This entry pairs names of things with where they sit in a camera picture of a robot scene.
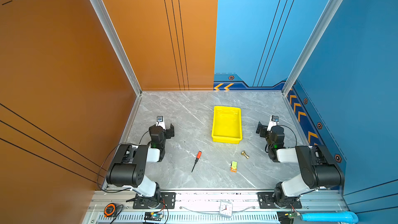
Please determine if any orange black tape measure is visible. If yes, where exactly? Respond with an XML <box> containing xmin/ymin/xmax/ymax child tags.
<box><xmin>104</xmin><ymin>203</ymin><xmax>118</xmax><ymax>218</ymax></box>

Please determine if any white desk clock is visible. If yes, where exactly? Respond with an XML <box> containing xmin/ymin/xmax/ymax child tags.
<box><xmin>219</xmin><ymin>201</ymin><xmax>233</xmax><ymax>218</ymax></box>

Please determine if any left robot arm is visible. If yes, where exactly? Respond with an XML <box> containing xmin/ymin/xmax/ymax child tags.
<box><xmin>106</xmin><ymin>124</ymin><xmax>175</xmax><ymax>208</ymax></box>

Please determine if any blue cylinder tube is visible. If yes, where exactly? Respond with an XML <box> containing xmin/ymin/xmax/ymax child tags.
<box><xmin>300</xmin><ymin>211</ymin><xmax>359</xmax><ymax>224</ymax></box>

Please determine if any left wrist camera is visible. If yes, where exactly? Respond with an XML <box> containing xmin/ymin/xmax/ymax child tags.
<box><xmin>155</xmin><ymin>116</ymin><xmax>166</xmax><ymax>130</ymax></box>

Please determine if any aluminium front rail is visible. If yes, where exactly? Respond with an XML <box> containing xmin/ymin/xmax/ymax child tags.
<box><xmin>82</xmin><ymin>189</ymin><xmax>349</xmax><ymax>224</ymax></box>

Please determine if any brass bolt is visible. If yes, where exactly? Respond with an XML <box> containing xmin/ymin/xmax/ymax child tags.
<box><xmin>241</xmin><ymin>151</ymin><xmax>250</xmax><ymax>159</ymax></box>

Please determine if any green circuit board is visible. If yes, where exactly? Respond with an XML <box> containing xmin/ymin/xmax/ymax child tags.
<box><xmin>144</xmin><ymin>212</ymin><xmax>164</xmax><ymax>223</ymax></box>
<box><xmin>277</xmin><ymin>212</ymin><xmax>301</xmax><ymax>224</ymax></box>

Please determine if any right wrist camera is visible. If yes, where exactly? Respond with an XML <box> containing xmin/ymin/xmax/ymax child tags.
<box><xmin>267</xmin><ymin>115</ymin><xmax>279</xmax><ymax>131</ymax></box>

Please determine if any right green circuit board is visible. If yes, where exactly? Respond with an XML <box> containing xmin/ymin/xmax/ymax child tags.
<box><xmin>277</xmin><ymin>212</ymin><xmax>301</xmax><ymax>224</ymax></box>

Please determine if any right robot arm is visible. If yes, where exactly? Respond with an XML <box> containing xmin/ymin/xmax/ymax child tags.
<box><xmin>256</xmin><ymin>121</ymin><xmax>345</xmax><ymax>208</ymax></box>

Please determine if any green orange small block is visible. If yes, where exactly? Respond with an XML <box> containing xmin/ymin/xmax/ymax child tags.
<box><xmin>230</xmin><ymin>161</ymin><xmax>237</xmax><ymax>173</ymax></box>

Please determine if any left green circuit board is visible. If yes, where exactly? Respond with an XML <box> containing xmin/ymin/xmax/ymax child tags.
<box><xmin>144</xmin><ymin>212</ymin><xmax>164</xmax><ymax>223</ymax></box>

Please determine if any red handled screwdriver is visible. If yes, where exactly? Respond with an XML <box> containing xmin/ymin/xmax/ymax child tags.
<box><xmin>191</xmin><ymin>151</ymin><xmax>202</xmax><ymax>172</ymax></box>

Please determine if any yellow plastic bin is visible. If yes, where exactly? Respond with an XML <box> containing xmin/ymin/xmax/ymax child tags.
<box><xmin>211</xmin><ymin>106</ymin><xmax>243</xmax><ymax>144</ymax></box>

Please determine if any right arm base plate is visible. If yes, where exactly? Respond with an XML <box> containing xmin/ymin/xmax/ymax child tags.
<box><xmin>257</xmin><ymin>191</ymin><xmax>302</xmax><ymax>209</ymax></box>

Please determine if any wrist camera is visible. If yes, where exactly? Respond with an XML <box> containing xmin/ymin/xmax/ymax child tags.
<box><xmin>155</xmin><ymin>116</ymin><xmax>166</xmax><ymax>130</ymax></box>
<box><xmin>267</xmin><ymin>115</ymin><xmax>279</xmax><ymax>131</ymax></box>

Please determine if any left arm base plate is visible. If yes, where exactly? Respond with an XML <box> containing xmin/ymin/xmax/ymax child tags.
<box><xmin>130</xmin><ymin>191</ymin><xmax>176</xmax><ymax>209</ymax></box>

